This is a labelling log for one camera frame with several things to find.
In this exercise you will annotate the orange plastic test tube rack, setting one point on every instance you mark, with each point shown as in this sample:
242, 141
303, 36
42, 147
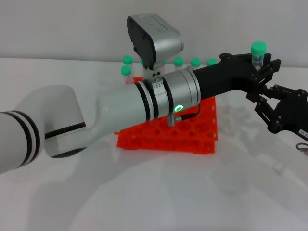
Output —
168, 142

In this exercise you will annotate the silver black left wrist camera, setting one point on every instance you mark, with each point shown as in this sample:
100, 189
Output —
156, 38

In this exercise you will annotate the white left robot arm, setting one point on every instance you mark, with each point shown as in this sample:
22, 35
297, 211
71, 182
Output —
115, 106

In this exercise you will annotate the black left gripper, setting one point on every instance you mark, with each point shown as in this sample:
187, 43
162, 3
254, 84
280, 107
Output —
223, 77

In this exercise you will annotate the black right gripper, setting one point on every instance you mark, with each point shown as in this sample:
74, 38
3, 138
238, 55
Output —
293, 113

